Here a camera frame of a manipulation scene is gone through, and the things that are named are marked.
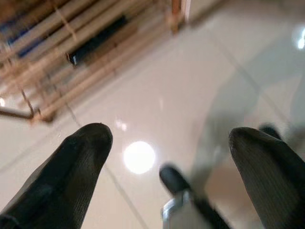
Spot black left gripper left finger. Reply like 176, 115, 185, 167
0, 123, 113, 229

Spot wooden slat rack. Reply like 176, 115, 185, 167
0, 0, 193, 126

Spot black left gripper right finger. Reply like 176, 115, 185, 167
228, 126, 305, 229

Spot clear plastic food container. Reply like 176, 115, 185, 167
192, 71, 305, 213

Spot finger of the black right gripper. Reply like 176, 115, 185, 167
159, 166, 232, 229
259, 123, 283, 141

